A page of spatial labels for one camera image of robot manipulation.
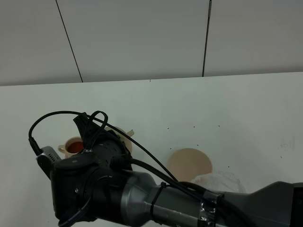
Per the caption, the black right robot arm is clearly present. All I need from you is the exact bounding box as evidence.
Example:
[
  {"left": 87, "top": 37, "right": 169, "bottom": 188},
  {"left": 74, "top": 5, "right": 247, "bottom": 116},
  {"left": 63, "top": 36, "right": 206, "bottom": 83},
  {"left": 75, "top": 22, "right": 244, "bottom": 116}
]
[{"left": 50, "top": 113, "right": 303, "bottom": 227}]

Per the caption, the tan ceramic teapot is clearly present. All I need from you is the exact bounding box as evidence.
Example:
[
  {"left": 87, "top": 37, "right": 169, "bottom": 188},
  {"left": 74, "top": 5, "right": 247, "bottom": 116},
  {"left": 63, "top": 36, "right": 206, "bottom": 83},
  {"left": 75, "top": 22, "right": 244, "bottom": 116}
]
[{"left": 105, "top": 127, "right": 134, "bottom": 153}]

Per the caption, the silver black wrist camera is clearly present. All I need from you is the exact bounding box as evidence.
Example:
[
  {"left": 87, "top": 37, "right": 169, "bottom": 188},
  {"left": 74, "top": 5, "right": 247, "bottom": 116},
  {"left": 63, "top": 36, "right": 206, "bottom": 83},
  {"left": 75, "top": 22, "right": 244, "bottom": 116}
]
[{"left": 36, "top": 146, "right": 61, "bottom": 179}]

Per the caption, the tan far teacup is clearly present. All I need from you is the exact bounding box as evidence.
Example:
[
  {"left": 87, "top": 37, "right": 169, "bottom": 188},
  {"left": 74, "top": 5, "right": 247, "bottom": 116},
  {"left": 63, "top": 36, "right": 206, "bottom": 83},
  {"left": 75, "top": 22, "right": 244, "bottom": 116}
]
[{"left": 57, "top": 137, "right": 84, "bottom": 158}]

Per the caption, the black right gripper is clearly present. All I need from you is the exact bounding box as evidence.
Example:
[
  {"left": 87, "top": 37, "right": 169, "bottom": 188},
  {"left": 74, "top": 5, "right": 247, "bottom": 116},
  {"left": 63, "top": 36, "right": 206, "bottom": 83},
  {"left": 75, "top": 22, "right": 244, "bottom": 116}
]
[{"left": 72, "top": 113, "right": 132, "bottom": 170}]

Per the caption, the tan teapot saucer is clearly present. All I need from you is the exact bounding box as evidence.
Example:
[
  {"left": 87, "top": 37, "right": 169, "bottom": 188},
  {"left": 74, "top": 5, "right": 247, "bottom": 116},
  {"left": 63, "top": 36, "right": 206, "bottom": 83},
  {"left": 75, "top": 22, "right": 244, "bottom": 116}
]
[{"left": 166, "top": 148, "right": 213, "bottom": 182}]

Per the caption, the clear plastic sheet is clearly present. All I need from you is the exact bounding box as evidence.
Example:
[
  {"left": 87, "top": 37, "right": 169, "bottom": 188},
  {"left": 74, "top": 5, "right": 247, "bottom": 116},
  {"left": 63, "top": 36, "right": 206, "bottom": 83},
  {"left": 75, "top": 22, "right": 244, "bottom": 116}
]
[{"left": 191, "top": 171, "right": 246, "bottom": 193}]

